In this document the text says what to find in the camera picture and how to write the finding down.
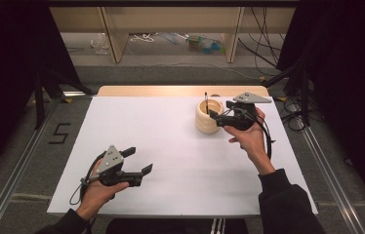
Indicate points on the ribbed wooden pen holder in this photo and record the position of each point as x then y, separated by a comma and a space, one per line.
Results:
205, 123

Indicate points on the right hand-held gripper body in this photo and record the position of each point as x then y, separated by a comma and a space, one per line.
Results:
244, 117

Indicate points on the colourful plastic clutter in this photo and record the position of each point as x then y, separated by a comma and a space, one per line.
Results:
205, 45

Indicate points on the black metal stand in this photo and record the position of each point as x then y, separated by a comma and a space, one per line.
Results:
304, 97
39, 97

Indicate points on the aluminium floor rail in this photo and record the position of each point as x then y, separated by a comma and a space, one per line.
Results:
14, 182
330, 175

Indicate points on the light wooden shelf unit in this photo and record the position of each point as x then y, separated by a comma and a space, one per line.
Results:
170, 19

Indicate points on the person's left hand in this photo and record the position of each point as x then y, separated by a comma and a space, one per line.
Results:
96, 196

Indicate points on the clear plastic bag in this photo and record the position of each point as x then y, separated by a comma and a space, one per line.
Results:
100, 44

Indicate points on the person's right hand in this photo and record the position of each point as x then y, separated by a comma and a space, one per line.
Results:
253, 141

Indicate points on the white table cover sheet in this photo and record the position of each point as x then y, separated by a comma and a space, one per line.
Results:
177, 156

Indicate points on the black curtain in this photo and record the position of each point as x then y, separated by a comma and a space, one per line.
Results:
349, 81
8, 65

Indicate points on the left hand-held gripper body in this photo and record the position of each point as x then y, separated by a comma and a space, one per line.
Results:
110, 161

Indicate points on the black pen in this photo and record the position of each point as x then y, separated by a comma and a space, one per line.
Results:
206, 102

